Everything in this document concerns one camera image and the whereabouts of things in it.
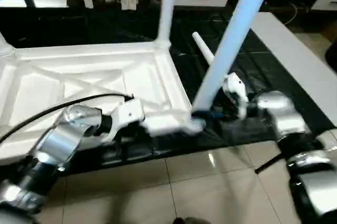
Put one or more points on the black work mat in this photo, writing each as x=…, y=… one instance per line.
x=253, y=71

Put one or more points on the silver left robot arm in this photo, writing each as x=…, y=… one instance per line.
x=52, y=150

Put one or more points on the small white drawer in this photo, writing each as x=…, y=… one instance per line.
x=325, y=0

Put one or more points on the white plastic table top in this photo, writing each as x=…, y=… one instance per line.
x=79, y=77

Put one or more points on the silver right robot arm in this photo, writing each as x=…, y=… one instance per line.
x=284, y=119

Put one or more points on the white flat board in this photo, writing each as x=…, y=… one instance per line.
x=300, y=56

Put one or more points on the white plastic table leg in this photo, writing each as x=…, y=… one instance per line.
x=167, y=6
x=231, y=34
x=4, y=48
x=202, y=48

